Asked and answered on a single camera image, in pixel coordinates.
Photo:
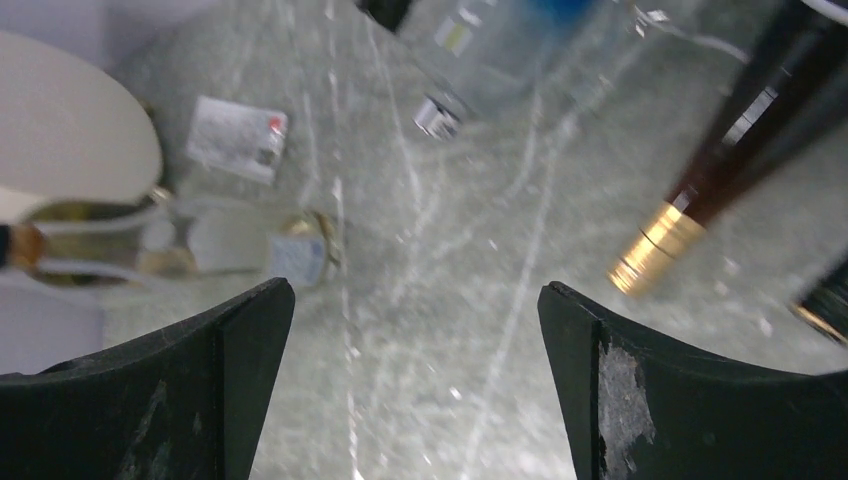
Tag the clear blue label bottle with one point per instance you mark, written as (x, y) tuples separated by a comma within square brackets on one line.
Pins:
[(481, 57)]

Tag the clear glass bottle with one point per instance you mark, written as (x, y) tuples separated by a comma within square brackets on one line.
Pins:
[(173, 240)]

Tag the slim amber gold-capped bottle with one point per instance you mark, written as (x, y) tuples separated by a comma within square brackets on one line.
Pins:
[(791, 93)]

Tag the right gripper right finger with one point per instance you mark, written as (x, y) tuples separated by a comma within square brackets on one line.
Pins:
[(639, 404)]

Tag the white wire wine rack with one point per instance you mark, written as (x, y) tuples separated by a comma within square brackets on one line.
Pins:
[(730, 27)]

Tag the dark bottle black cap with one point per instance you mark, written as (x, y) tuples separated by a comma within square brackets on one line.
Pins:
[(824, 305)]

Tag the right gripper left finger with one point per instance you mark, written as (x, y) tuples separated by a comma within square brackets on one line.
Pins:
[(187, 401)]

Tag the cream cylindrical appliance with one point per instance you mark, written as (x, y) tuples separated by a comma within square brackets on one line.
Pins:
[(69, 131)]

